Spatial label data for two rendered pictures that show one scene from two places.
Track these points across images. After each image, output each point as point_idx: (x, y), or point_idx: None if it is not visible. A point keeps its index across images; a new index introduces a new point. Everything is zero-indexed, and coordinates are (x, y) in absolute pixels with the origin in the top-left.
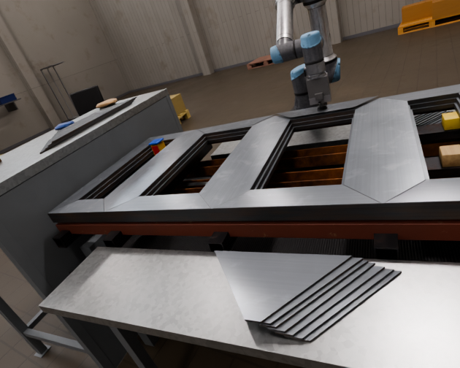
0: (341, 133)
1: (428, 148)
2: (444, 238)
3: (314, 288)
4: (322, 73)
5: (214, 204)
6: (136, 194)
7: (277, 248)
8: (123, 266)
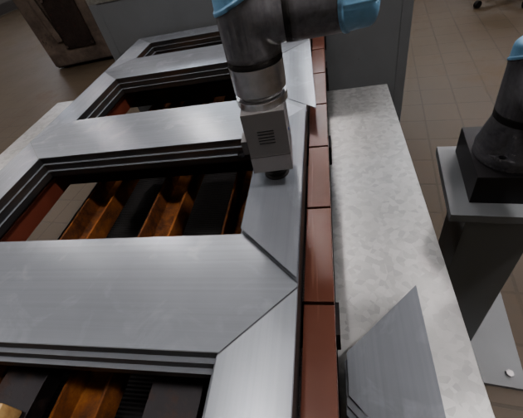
0: (373, 254)
1: None
2: None
3: None
4: (246, 101)
5: (36, 140)
6: (121, 75)
7: (130, 236)
8: None
